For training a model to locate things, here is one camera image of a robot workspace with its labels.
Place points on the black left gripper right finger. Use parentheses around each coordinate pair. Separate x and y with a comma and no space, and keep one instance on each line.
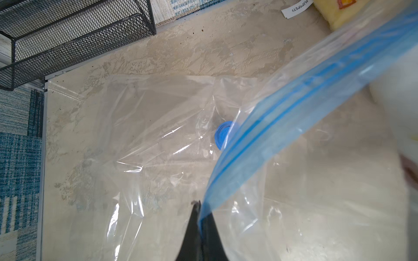
(212,247)

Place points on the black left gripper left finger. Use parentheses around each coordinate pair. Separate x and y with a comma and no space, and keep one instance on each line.
(191,248)

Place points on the clear vacuum bag blue zipper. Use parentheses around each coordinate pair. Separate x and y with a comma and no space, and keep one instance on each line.
(130,146)

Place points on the yellow cartoon print blanket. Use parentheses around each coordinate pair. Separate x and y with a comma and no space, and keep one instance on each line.
(339,12)

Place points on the white bear print blanket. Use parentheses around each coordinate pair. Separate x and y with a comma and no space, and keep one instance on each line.
(396,90)

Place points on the black wire shelf rack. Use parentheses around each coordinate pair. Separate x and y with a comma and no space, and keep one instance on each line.
(44,37)

